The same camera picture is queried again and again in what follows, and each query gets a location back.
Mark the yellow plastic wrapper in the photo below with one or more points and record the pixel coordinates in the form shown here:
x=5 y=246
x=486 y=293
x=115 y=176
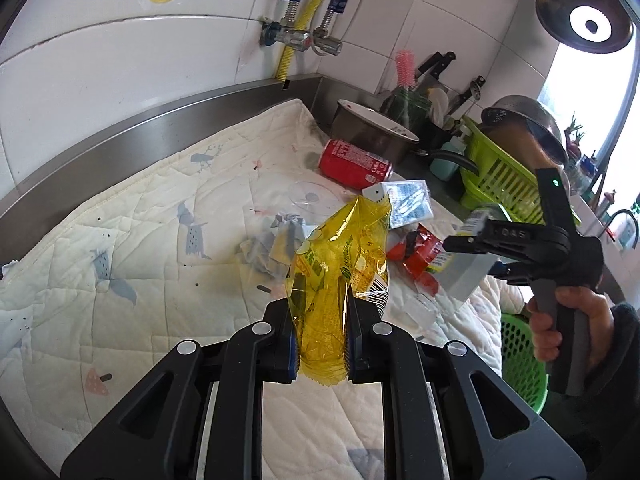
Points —
x=340 y=260

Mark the red snack wrapper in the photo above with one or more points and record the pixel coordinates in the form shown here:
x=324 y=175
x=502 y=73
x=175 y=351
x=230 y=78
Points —
x=420 y=255

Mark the clear plastic lid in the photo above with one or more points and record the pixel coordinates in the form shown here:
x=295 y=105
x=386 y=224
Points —
x=312 y=195

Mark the black faucet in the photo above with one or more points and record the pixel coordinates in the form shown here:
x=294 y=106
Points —
x=617 y=217

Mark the brown clay pot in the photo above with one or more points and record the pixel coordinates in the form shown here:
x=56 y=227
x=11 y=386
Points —
x=517 y=145

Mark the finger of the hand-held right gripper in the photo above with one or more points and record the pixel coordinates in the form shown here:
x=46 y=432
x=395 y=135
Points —
x=517 y=274
x=475 y=240

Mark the pink bottle brush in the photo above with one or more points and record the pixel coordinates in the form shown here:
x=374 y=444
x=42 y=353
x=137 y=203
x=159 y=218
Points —
x=405 y=70

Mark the clear plastic wrapper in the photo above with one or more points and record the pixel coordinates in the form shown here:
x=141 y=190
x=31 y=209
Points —
x=425 y=310

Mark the white quilted mat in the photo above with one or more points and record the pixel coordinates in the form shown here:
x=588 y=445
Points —
x=150 y=210

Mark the hanging metal lid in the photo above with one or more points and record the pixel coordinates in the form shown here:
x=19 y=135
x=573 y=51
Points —
x=555 y=5

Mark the white spatula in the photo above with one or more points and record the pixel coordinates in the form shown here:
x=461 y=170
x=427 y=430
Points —
x=439 y=105

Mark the white carton box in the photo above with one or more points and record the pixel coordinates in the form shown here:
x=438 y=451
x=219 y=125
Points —
x=467 y=277

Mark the crumpled grey blue paper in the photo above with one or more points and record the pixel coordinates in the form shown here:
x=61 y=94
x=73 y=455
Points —
x=265 y=255

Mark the white plate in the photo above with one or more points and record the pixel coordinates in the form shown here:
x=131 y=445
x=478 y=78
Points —
x=380 y=120

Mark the metal water valve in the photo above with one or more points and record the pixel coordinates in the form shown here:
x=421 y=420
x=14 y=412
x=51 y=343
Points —
x=327 y=42
x=287 y=36

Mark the red drink can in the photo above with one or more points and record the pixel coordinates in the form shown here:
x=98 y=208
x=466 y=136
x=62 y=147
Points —
x=350 y=162

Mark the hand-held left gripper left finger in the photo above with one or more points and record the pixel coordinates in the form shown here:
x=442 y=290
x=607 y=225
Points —
x=291 y=360

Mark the window sill plant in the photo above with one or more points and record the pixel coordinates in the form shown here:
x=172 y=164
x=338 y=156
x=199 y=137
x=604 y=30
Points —
x=575 y=140

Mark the person's right forearm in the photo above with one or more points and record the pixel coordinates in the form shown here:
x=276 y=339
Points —
x=620 y=370

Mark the metal bowl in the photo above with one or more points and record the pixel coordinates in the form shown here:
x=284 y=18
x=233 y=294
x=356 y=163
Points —
x=530 y=117

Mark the teal bottle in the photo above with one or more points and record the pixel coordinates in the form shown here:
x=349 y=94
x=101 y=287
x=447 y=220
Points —
x=447 y=162

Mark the green plastic basket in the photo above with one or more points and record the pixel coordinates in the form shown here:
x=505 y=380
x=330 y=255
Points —
x=520 y=360

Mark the green utensil jar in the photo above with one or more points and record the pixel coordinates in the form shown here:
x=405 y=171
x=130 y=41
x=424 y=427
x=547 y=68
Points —
x=405 y=110

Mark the blue white packet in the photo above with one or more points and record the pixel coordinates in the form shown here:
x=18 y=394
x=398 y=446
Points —
x=410 y=205

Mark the person's right hand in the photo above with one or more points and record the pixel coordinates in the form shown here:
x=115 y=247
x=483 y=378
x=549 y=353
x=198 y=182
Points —
x=595 y=315

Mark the green dish rack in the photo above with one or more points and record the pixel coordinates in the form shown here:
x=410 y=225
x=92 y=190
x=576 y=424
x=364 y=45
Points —
x=500 y=185

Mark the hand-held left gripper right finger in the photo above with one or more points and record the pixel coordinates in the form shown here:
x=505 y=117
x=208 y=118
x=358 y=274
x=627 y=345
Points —
x=353 y=360

